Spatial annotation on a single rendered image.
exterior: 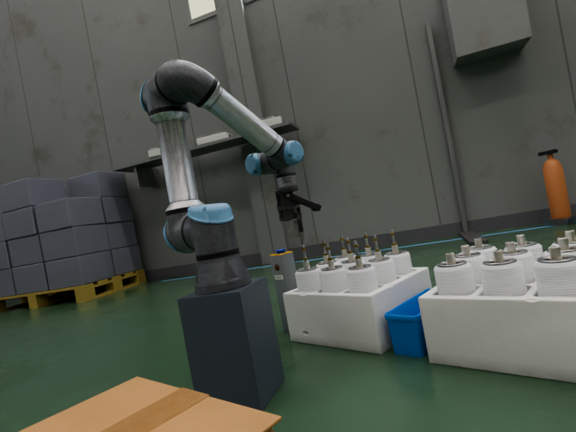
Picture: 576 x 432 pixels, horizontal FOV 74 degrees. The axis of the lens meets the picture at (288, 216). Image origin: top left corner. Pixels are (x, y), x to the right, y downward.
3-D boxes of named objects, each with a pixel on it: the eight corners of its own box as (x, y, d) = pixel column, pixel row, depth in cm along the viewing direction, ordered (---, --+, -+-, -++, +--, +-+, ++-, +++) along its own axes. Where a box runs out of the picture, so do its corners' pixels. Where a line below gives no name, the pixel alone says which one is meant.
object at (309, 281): (299, 322, 139) (291, 273, 139) (308, 315, 148) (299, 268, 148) (325, 321, 135) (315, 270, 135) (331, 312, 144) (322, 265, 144)
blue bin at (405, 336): (424, 359, 106) (416, 316, 106) (389, 354, 113) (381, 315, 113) (465, 324, 127) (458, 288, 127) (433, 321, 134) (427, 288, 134)
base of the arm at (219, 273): (236, 291, 94) (229, 251, 94) (184, 297, 99) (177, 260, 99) (260, 278, 108) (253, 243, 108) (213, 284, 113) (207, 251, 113)
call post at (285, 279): (294, 332, 152) (280, 255, 152) (282, 330, 157) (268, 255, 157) (306, 326, 157) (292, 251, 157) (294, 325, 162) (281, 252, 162)
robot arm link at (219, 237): (209, 255, 95) (199, 201, 95) (184, 257, 105) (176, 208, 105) (248, 246, 103) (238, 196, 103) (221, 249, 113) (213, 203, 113)
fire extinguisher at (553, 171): (574, 219, 313) (561, 148, 313) (587, 222, 290) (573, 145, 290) (539, 225, 321) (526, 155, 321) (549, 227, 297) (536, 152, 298)
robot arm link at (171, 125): (186, 255, 104) (152, 59, 104) (164, 257, 115) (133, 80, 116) (224, 247, 112) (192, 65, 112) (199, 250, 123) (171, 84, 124)
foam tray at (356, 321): (381, 355, 114) (370, 296, 114) (291, 341, 142) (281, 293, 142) (437, 315, 141) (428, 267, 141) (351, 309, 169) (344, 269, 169)
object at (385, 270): (369, 314, 133) (359, 263, 133) (383, 306, 140) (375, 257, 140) (393, 315, 126) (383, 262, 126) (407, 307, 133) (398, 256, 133)
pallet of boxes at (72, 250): (146, 281, 450) (126, 172, 450) (85, 302, 366) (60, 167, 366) (59, 294, 493) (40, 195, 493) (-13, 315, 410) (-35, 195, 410)
